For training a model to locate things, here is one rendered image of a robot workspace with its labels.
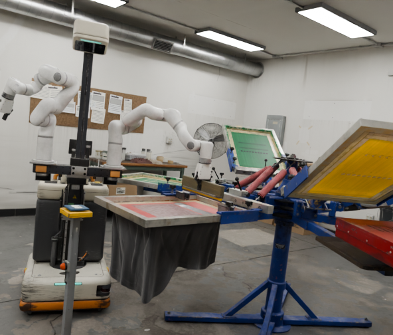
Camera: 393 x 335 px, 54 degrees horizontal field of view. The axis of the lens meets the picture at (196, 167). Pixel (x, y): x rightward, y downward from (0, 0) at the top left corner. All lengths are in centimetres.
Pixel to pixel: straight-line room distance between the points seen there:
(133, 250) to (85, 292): 97
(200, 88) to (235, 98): 93
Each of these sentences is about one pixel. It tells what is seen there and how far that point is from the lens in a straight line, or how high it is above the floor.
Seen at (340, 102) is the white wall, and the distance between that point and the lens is 671.
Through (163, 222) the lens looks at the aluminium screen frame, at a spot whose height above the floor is 97.
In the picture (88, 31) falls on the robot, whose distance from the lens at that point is 253.
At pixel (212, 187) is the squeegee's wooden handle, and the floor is 111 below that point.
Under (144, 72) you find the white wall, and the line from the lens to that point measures 655.
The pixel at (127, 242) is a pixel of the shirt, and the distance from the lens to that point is 220.
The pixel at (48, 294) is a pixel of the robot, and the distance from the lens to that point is 305.
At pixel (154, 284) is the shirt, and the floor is 61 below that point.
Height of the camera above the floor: 142
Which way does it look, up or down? 5 degrees down
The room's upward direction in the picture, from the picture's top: 6 degrees clockwise
